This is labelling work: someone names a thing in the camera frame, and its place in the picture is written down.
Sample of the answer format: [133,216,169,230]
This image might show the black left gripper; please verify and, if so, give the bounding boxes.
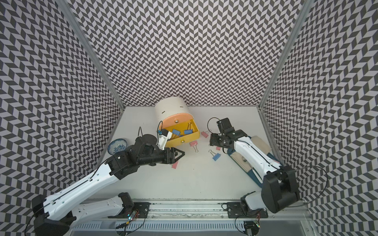
[138,147,186,166]

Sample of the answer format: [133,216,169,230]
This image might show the blue binder clip mid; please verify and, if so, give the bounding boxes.
[172,129,181,136]

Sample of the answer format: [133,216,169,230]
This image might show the yellow drawer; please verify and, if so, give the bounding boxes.
[165,119,200,148]

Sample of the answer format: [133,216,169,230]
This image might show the orange top drawer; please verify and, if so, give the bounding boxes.
[162,113,194,128]

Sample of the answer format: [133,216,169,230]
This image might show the white round drawer cabinet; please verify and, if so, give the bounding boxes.
[155,97,190,122]

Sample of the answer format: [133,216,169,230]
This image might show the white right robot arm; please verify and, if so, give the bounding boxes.
[210,118,300,213]

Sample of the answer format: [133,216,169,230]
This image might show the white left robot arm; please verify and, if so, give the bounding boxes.
[31,134,185,236]

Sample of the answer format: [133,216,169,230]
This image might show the pink binder clip far right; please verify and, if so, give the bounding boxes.
[201,131,209,138]

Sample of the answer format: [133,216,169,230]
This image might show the pink binder clip lower left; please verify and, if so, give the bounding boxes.
[172,161,179,169]

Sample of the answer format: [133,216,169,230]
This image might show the pink binder clip centre top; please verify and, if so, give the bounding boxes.
[190,140,199,153]

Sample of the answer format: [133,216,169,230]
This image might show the beige cloth napkin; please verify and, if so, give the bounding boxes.
[234,137,272,176]

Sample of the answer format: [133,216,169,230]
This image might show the blue patterned bowl far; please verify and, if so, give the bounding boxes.
[107,138,128,155]

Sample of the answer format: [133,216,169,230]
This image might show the aluminium front rail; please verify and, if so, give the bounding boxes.
[71,200,311,225]

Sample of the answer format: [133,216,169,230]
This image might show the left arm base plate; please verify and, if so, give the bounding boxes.
[116,202,151,220]

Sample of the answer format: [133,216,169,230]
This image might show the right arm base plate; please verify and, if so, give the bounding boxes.
[225,202,268,219]

